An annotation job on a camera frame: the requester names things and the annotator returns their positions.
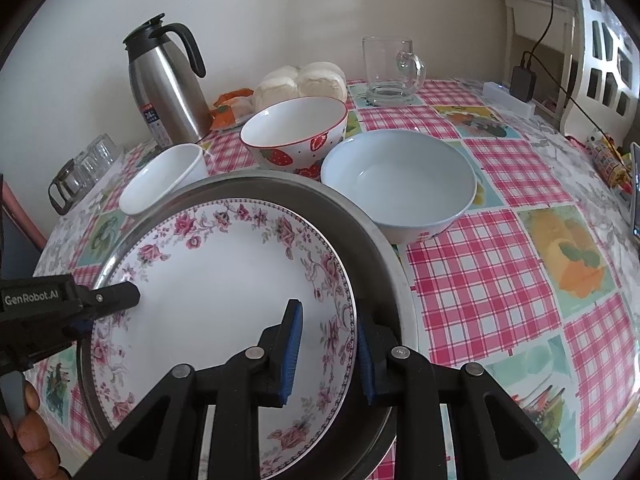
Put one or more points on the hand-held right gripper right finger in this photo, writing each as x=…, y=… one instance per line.
x=367, y=370

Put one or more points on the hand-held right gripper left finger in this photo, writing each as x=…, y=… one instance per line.
x=292, y=350

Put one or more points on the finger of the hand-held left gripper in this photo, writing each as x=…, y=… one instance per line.
x=82, y=327
x=115, y=296

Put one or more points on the pink floral round plate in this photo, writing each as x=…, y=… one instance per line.
x=215, y=280

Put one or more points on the round steel tray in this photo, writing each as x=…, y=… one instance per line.
x=370, y=260

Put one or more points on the small white bowl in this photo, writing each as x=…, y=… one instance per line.
x=160, y=180

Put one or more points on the light blue bowl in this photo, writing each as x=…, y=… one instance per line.
x=400, y=180

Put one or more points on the strawberry print bowl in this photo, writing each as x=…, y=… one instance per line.
x=290, y=130

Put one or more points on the person's left hand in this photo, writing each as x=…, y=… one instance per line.
x=35, y=435

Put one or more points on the orange snack packet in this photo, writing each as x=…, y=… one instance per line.
x=225, y=115

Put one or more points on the steel thermos jug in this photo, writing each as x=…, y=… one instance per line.
x=165, y=90

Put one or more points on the bag of white buns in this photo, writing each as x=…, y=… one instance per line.
x=300, y=82

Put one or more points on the clear glass mug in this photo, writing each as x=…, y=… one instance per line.
x=385, y=70

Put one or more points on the white power strip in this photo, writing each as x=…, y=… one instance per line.
x=500, y=95

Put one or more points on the yellow snack roll packet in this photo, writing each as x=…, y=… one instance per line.
x=607, y=162

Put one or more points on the smartphone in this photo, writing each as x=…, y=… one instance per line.
x=636, y=190

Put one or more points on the white wooden shelf frame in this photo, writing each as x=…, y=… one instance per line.
x=510, y=35

